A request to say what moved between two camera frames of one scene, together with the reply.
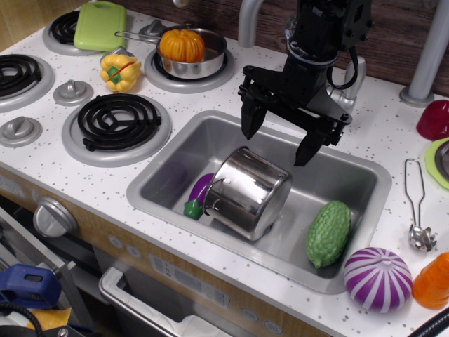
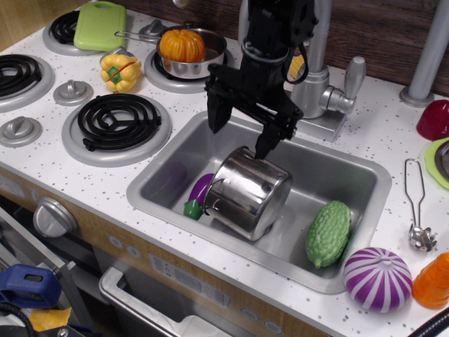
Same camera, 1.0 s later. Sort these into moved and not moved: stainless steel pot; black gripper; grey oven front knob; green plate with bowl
Moved: black gripper
Not moved: grey oven front knob; green plate with bowl; stainless steel pot
